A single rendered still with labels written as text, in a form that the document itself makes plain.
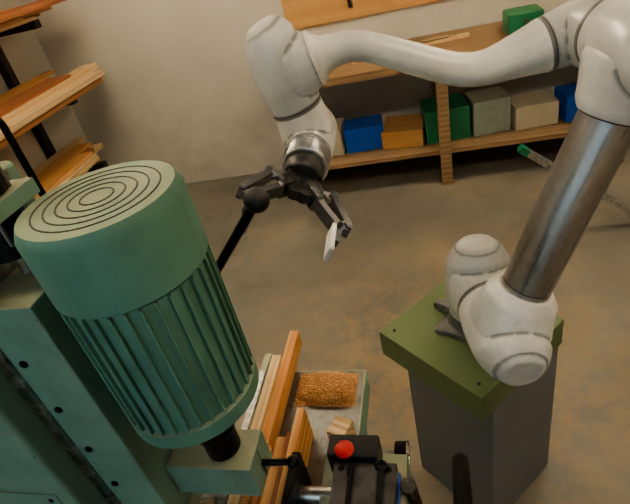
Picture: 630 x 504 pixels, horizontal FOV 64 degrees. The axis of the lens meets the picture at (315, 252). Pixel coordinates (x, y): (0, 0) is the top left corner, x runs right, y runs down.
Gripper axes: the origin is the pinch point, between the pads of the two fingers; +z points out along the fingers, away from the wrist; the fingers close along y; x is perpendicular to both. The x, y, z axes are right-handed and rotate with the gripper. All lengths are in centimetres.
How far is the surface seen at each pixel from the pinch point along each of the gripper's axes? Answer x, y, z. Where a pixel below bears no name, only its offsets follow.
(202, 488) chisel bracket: -29.7, -0.3, 27.8
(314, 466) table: -32.7, -18.7, 18.1
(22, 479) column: -28.3, 23.7, 33.3
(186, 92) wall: -149, 82, -303
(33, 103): -142, 149, -209
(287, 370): -34.8, -11.3, -1.2
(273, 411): -34.6, -9.9, 8.9
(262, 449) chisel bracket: -22.3, -6.8, 23.0
